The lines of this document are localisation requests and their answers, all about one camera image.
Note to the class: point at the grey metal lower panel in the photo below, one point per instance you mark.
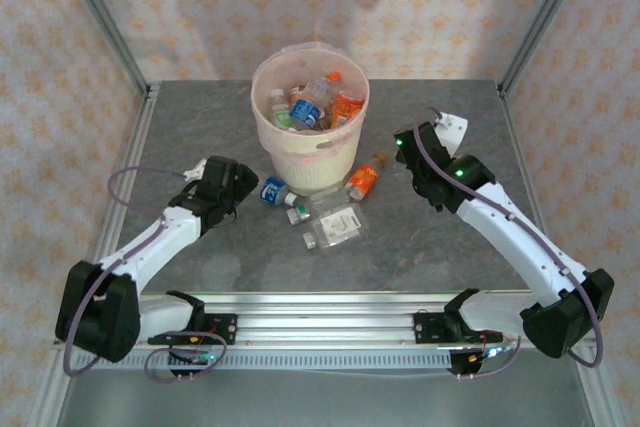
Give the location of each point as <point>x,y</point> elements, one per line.
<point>325,402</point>

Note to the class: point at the small circuit board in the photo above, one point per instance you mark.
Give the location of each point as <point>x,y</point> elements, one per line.
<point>487,354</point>
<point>192,358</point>

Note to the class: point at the aluminium frame post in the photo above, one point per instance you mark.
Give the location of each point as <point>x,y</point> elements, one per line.
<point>99,12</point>
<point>547,12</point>

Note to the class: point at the small green cap bottle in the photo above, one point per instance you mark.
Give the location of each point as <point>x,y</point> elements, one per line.
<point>298,214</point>

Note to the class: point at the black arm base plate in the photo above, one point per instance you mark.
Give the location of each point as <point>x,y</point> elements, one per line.
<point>225,327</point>
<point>425,327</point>

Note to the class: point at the aluminium table side rail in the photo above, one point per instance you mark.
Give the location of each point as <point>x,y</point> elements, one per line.
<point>506,107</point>
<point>136,142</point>

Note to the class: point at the clear bottle blue label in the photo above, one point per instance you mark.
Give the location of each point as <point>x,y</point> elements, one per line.
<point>305,112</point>
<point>272,191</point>

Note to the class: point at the orange label bottle brown cap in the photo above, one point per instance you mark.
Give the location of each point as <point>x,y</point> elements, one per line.
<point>363,178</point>

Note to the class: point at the cream plastic bin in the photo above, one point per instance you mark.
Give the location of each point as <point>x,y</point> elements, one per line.
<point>320,177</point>

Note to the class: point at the square bottle white-green label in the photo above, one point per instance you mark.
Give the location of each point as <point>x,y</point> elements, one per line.
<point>340,224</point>

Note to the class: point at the amber juice bottle orange label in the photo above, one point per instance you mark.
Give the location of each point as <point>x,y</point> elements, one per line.
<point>348,106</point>

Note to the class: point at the small grey cap jar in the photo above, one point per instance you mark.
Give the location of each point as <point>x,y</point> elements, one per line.
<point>310,240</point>

